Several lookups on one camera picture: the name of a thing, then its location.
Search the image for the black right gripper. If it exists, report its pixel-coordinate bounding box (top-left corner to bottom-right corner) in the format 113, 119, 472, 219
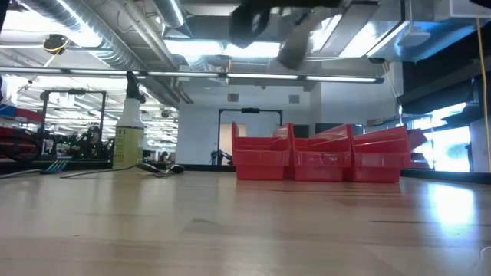
229, 0, 342, 71

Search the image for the red plastic storage bin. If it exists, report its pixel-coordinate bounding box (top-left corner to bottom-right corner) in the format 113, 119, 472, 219
347, 125, 411, 184
231, 121, 295, 182
289, 123, 354, 182

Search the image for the dark iridescent spoon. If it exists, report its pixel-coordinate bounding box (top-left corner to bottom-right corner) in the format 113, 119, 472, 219
154, 163, 186, 179

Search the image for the iridescent fork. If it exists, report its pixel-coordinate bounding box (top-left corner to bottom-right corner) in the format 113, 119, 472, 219
0, 159, 69, 180

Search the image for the fluorescent ceiling light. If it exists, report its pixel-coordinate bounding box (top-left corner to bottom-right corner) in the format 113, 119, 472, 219
163, 39, 283, 59

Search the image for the long ceiling light bar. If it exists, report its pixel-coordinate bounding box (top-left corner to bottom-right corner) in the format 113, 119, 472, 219
0, 67, 385, 84

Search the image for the white ceiling unit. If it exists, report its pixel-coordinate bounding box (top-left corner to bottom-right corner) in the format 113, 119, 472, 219
397, 30, 433, 49

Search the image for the metal shelf with red bins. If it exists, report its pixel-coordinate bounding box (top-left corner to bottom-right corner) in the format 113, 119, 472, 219
406, 128, 430, 169

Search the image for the bright window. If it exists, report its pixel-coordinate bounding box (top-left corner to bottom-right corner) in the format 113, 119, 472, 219
423, 101, 473, 173

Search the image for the spray bottle with black trigger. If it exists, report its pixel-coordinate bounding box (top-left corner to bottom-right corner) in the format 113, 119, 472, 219
113, 71, 147, 169

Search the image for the person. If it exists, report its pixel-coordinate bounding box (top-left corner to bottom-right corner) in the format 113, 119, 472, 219
78, 125, 107, 158

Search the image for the black dome ceiling device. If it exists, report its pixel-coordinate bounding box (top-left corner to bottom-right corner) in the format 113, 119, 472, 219
42, 33, 71, 57

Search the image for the background workbench with equipment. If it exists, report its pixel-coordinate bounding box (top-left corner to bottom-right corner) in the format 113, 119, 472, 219
0, 130, 115, 163

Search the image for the red storage rack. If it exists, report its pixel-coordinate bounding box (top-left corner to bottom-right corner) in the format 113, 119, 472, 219
0, 103, 43, 162

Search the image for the black doorway frame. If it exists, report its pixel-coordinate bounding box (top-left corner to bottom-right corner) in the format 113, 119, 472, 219
217, 107, 284, 166

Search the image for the round silver ceiling duct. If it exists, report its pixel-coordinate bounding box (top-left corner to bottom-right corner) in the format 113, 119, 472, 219
153, 0, 189, 30

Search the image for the yellow hanging cable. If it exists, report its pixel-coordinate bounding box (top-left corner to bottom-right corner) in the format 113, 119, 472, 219
474, 15, 491, 173

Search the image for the large silver ventilation duct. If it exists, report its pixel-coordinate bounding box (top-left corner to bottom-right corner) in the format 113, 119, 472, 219
18, 0, 195, 105

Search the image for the black background rig frame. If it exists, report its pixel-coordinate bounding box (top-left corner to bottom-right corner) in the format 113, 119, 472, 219
39, 88, 108, 153

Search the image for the white cable loop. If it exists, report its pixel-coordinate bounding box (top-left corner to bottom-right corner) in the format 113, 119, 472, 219
470, 245, 491, 276

